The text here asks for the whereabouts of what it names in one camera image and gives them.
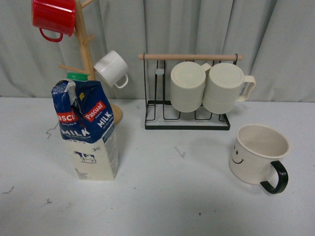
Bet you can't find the wooden mug tree stand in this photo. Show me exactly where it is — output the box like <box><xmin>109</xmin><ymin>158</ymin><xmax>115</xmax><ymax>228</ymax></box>
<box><xmin>58</xmin><ymin>0</ymin><xmax>124</xmax><ymax>125</ymax></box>

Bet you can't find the grey curtain backdrop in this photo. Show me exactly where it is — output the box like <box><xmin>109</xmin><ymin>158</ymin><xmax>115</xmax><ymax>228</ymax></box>
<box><xmin>0</xmin><ymin>0</ymin><xmax>315</xmax><ymax>102</ymax></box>

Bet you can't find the cream ribbed mug left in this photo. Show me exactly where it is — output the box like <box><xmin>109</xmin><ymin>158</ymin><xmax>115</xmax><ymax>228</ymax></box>
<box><xmin>170</xmin><ymin>61</ymin><xmax>212</xmax><ymax>113</ymax></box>

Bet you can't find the red enamel mug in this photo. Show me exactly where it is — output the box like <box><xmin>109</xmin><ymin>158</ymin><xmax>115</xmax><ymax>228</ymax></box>
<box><xmin>31</xmin><ymin>0</ymin><xmax>76</xmax><ymax>43</ymax></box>

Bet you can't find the blue white milk carton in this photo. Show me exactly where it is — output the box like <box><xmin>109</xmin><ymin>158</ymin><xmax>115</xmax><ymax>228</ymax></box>
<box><xmin>51</xmin><ymin>79</ymin><xmax>119</xmax><ymax>180</ymax></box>

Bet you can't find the cream smiley mug black handle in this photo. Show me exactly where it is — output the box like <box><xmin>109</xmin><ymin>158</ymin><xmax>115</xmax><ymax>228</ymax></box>
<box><xmin>229</xmin><ymin>124</ymin><xmax>290</xmax><ymax>194</ymax></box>

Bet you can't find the cream ribbed mug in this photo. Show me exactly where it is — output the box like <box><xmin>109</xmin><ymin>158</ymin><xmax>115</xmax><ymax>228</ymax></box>
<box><xmin>170</xmin><ymin>61</ymin><xmax>212</xmax><ymax>113</ymax></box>
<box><xmin>202</xmin><ymin>63</ymin><xmax>256</xmax><ymax>115</ymax></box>

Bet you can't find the black wire mug rack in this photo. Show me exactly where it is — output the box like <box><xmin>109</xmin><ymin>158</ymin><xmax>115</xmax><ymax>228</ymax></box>
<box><xmin>138</xmin><ymin>53</ymin><xmax>243</xmax><ymax>131</ymax></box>

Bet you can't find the white mug on tree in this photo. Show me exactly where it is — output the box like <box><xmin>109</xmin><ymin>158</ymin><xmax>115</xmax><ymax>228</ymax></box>
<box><xmin>94</xmin><ymin>51</ymin><xmax>128</xmax><ymax>89</ymax></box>

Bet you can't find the cream ribbed mug right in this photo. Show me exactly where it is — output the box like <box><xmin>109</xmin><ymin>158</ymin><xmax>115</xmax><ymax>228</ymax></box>
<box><xmin>202</xmin><ymin>63</ymin><xmax>256</xmax><ymax>115</ymax></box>

